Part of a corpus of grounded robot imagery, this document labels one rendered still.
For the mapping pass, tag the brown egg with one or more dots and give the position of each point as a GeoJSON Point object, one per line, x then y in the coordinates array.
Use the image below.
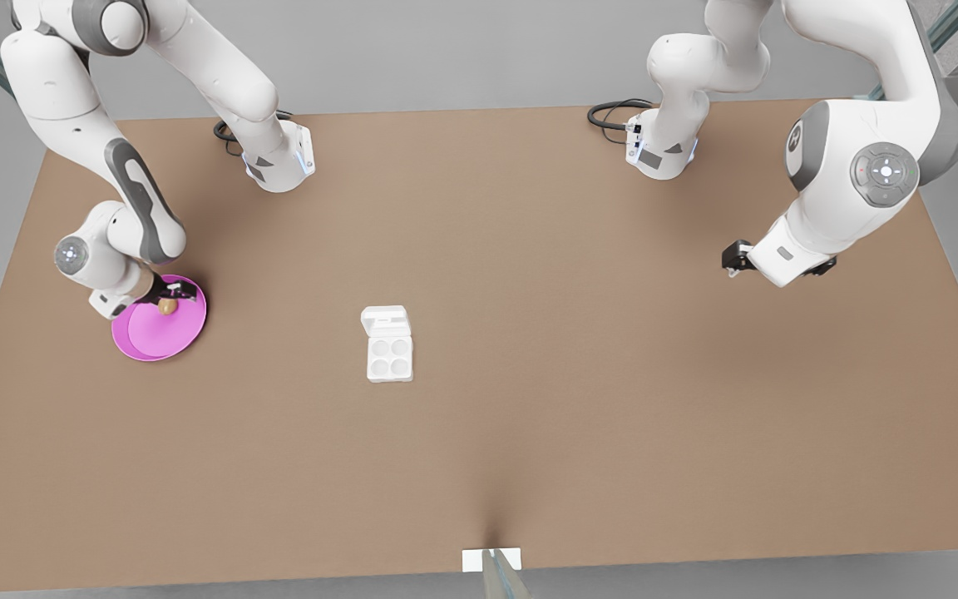
{"type": "Point", "coordinates": [167, 307]}

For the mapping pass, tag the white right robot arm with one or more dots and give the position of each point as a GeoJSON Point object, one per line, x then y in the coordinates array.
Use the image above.
{"type": "Point", "coordinates": [71, 100]}

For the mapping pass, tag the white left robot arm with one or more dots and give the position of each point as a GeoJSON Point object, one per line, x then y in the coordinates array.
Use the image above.
{"type": "Point", "coordinates": [861, 158]}

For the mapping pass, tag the white egg box lid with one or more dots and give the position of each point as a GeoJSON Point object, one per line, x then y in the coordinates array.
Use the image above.
{"type": "Point", "coordinates": [384, 319]}

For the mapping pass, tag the white egg box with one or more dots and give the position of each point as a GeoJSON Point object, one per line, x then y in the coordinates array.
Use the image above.
{"type": "Point", "coordinates": [390, 358]}

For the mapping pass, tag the magenta round plate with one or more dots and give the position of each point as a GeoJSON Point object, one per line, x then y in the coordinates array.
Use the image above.
{"type": "Point", "coordinates": [165, 326]}

